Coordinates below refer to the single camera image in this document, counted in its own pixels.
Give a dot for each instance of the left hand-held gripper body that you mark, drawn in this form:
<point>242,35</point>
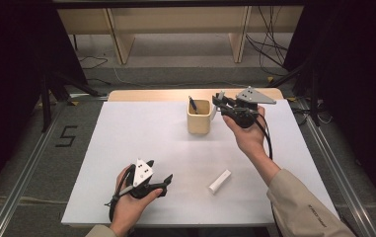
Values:
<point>142,173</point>

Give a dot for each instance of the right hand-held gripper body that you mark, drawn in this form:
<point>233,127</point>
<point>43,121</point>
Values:
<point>249,97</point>

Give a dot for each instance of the blue pen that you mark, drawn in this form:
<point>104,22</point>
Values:
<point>193,105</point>

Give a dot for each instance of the beige square pen cup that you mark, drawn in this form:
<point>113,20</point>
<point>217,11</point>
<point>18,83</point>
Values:
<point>199,123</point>

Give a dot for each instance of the person's right hand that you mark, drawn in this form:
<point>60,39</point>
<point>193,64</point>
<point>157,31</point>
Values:
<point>249,136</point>

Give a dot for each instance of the person's left hand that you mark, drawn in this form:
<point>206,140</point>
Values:
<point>128,209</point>

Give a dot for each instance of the white table board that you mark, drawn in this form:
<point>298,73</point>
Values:
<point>162,144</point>

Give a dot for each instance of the black metal stand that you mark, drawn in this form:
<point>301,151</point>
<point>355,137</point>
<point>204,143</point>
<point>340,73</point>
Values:
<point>314,92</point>

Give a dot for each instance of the light wooden bench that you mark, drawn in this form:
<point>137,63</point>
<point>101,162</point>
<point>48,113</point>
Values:
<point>175,19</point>

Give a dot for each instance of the black curtain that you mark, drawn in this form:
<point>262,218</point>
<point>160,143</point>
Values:
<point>360,82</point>
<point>11,82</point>

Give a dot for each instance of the black tripod stand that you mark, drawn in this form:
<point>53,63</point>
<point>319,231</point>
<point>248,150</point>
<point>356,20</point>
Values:
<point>47,98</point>

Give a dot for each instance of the metal floor rail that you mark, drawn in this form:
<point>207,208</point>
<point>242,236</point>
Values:
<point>21,181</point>
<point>340,171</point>

